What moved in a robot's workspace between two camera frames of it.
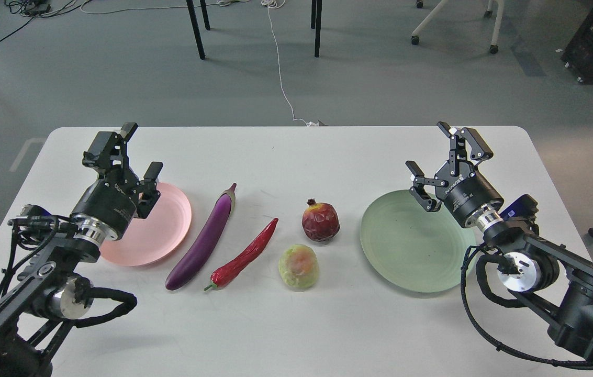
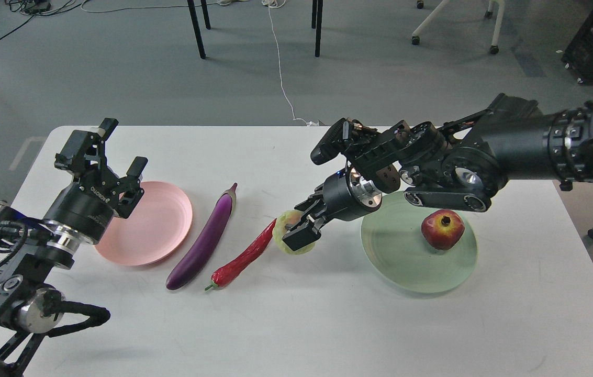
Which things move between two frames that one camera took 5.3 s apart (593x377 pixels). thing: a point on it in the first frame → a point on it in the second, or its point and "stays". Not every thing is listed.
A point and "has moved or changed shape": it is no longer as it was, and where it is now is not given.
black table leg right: x=318 y=26 stays
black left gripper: x=111 y=200 → x=86 y=206
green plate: x=413 y=249 stays
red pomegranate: x=320 y=221 has moved or changed shape
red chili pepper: x=223 y=274 stays
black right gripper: x=467 y=190 → x=345 y=195
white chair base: x=494 y=48 stays
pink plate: x=157 y=238 stays
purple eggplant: x=198 y=251 stays
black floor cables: x=34 y=9 stays
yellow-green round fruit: x=299 y=266 → x=279 y=231
